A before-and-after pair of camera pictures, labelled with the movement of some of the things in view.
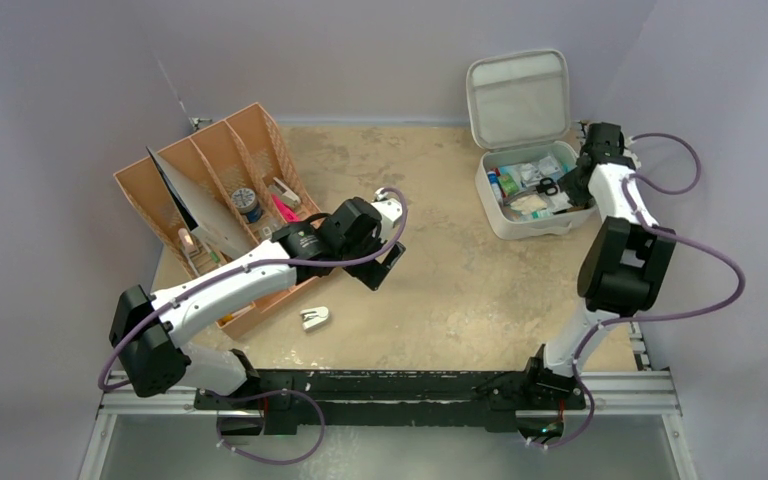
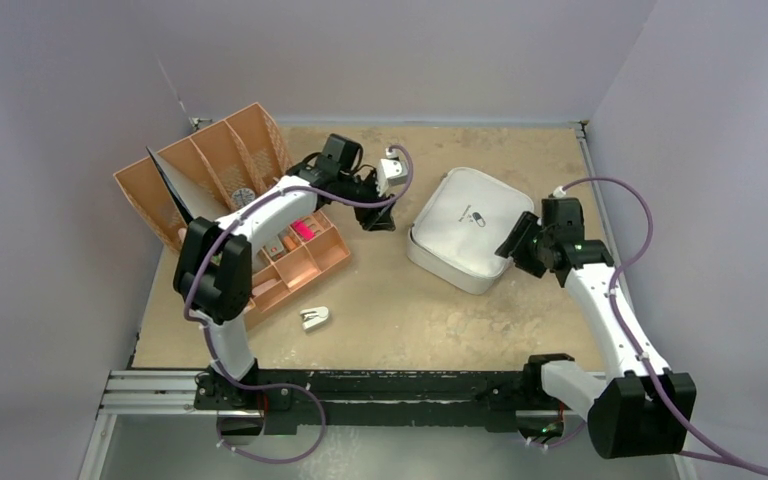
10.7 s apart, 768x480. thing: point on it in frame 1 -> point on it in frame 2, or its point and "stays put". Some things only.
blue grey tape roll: [245, 202] stays put
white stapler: [313, 316] stays put
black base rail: [394, 395] stays put
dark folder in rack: [208, 218] stays put
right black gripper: [573, 183] -> [522, 241]
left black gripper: [371, 272] -> [374, 218]
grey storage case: [518, 112] -> [459, 220]
